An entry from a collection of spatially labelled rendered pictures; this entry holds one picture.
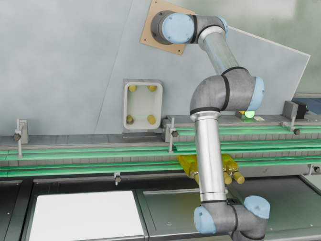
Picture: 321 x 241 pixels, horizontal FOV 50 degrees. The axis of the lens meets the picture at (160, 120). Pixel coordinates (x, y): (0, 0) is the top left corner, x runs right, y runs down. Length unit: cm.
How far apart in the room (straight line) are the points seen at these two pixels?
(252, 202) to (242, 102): 31
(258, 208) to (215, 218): 13
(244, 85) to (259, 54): 72
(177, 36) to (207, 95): 40
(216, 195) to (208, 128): 20
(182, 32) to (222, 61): 24
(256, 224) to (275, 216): 57
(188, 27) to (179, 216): 75
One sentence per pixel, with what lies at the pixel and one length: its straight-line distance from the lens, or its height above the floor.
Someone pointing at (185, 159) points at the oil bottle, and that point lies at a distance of 157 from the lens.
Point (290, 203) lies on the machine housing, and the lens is 177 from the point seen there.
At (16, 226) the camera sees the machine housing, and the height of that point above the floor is 116.
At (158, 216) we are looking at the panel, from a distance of 144.
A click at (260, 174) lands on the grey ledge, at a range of 192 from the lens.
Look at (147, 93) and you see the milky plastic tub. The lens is 166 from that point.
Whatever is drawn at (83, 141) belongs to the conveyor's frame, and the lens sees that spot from 163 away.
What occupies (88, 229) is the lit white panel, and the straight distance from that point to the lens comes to 136.
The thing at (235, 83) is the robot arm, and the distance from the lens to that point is 112.
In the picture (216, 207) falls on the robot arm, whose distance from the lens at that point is 102.
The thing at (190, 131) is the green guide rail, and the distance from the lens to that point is 159.
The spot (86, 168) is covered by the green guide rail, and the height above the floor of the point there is 94.
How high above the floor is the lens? 234
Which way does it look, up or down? 67 degrees down
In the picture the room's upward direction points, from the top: 146 degrees clockwise
